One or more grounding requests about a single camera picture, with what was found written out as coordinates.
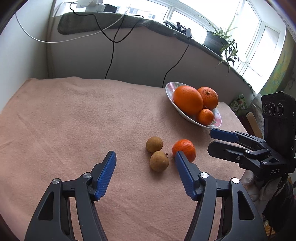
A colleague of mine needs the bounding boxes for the small kumquat orange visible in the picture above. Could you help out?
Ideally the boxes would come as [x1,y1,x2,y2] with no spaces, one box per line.
[172,139,196,163]

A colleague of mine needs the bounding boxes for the small tangerine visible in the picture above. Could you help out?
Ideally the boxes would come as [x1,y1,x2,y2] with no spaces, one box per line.
[196,109,214,126]

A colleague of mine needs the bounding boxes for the medium tangerine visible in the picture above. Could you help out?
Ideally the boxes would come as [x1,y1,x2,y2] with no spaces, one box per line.
[197,87,218,110]

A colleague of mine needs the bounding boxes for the large orange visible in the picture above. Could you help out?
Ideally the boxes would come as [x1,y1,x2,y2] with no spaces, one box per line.
[173,85,203,116]

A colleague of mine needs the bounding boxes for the cardboard box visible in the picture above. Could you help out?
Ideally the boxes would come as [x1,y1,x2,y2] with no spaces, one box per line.
[239,112,263,138]

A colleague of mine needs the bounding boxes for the green package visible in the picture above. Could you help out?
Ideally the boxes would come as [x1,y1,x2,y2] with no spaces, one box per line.
[229,94,248,117]

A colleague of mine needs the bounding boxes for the brown longan fruit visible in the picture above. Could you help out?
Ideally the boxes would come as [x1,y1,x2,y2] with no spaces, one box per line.
[149,151,169,172]
[146,136,163,153]

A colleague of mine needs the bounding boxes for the floral white plate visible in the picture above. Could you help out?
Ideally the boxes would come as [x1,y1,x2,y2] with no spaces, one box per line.
[165,82,222,128]

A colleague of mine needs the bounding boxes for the pink towel cloth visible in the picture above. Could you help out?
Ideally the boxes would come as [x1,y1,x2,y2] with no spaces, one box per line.
[1,77,243,240]

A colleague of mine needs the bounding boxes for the green windowsill cloth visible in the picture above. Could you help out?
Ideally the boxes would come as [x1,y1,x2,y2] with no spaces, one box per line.
[57,11,258,93]

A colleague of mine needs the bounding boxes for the spider plant in pot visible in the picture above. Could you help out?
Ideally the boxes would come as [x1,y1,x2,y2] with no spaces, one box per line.
[197,15,239,75]

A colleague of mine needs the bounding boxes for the black device on windowsill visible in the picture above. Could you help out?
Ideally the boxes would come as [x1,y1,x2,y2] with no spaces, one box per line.
[164,20,186,34]

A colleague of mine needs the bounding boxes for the white power adapters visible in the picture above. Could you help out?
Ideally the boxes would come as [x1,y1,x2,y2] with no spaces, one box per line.
[76,0,105,12]

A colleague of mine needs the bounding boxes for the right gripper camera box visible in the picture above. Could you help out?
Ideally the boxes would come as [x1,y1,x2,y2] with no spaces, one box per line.
[261,91,295,159]

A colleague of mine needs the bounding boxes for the black cable right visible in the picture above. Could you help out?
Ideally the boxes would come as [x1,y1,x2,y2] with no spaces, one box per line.
[162,27,193,88]

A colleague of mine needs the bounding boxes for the black cable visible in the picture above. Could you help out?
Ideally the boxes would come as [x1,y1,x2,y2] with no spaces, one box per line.
[162,27,193,88]
[69,1,145,80]

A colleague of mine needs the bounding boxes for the black cable left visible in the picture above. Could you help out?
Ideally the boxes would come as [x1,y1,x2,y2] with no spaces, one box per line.
[69,1,145,80]

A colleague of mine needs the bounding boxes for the white cable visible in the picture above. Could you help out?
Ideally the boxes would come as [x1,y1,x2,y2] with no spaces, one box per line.
[14,11,127,44]

